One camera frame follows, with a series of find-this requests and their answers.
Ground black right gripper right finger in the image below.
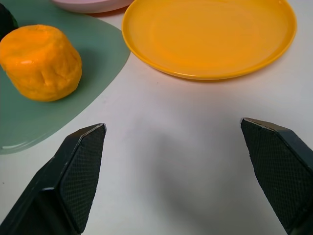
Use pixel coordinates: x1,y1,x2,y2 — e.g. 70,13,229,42
240,117,313,235

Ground orange dough lump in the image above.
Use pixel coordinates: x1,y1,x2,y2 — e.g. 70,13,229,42
0,24,83,102

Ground dark object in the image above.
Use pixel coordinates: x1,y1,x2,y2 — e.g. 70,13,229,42
0,4,19,39

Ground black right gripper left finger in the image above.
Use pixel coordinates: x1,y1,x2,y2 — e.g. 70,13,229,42
0,123,107,235

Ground green plate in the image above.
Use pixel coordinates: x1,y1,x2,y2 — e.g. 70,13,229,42
0,0,131,155

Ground pink plate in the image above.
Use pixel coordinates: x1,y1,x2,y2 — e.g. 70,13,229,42
50,0,134,14

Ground yellow round plate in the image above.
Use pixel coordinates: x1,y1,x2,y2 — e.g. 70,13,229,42
121,0,298,81

